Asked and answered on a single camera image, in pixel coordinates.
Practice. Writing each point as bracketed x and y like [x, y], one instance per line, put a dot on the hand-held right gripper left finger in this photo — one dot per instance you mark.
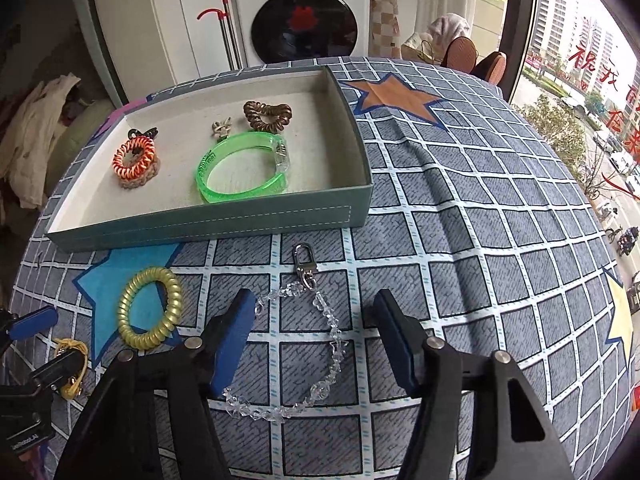
[232, 340]

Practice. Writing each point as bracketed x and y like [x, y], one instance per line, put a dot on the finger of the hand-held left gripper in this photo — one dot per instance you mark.
[50, 372]
[30, 323]

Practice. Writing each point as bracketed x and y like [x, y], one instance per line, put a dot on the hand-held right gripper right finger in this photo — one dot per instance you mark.
[397, 340]

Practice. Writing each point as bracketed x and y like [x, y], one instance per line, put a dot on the green translucent bangle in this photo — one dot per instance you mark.
[210, 195]

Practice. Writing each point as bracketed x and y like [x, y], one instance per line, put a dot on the green jewelry tray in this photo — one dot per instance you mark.
[320, 160]

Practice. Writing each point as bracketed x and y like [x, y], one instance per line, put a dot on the small gold hair clip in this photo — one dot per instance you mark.
[220, 127]

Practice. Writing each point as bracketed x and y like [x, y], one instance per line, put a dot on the small black clasp charm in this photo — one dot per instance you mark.
[135, 134]

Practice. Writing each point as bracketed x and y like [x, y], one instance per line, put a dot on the cream sofa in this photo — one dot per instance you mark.
[85, 135]

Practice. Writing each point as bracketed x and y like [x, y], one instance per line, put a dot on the pile of beige clothes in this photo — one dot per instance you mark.
[35, 125]

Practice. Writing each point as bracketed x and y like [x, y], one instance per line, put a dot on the pale yellow bag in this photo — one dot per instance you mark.
[415, 47]

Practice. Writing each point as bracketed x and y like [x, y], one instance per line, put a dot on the white towel on chair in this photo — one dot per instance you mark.
[450, 27]

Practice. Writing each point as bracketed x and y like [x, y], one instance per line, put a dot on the beige checked hanging cloth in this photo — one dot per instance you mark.
[385, 15]

